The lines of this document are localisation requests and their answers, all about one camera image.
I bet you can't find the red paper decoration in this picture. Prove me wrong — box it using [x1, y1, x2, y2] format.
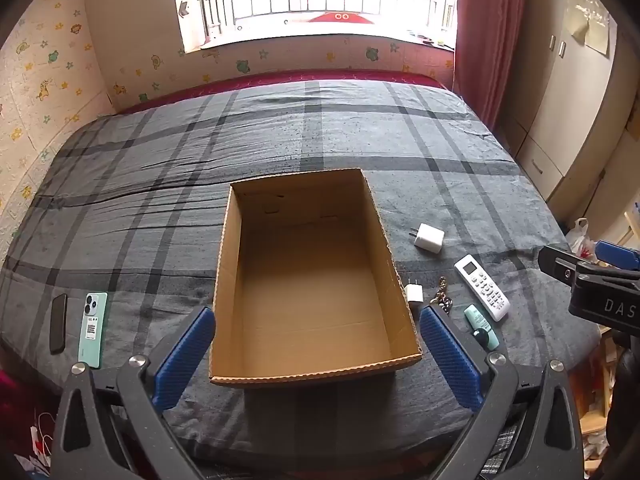
[307, 10, 375, 24]

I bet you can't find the beige wardrobe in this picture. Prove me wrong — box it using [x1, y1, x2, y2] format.
[500, 0, 640, 211]

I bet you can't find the green smartphone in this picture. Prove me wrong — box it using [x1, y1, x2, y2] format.
[77, 292, 108, 369]

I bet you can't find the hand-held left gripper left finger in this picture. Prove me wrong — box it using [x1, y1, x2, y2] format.
[52, 306, 217, 480]

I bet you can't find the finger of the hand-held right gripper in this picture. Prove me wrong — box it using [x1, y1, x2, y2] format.
[537, 244, 601, 288]
[592, 240, 640, 272]

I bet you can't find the red curtain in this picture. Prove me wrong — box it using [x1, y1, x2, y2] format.
[452, 0, 531, 133]

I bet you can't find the teal cosmetic tube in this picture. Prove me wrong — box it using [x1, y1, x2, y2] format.
[463, 304, 501, 351]

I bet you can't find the cardboard box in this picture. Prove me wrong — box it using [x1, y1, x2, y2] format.
[208, 167, 423, 387]

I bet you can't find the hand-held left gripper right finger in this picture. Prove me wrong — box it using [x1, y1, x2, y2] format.
[419, 304, 586, 480]

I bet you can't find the red cloth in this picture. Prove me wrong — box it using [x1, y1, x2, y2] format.
[0, 367, 33, 461]

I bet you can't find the grey plaid blanket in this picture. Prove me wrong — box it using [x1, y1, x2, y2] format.
[0, 79, 603, 466]

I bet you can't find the black smartphone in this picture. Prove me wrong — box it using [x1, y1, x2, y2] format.
[49, 293, 68, 354]

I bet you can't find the white plastic bag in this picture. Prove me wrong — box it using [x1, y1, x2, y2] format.
[565, 217, 598, 263]

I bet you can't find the metal keychain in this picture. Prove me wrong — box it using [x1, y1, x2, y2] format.
[429, 276, 454, 315]

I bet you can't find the white remote control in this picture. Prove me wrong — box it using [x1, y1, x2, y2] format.
[454, 254, 511, 322]

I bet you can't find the paper sheet on wardrobe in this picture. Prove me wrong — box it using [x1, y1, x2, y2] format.
[565, 0, 611, 56]

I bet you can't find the large white charger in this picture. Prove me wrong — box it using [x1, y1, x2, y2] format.
[413, 223, 444, 254]

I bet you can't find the red mattress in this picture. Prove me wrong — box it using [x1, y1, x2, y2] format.
[117, 67, 448, 113]

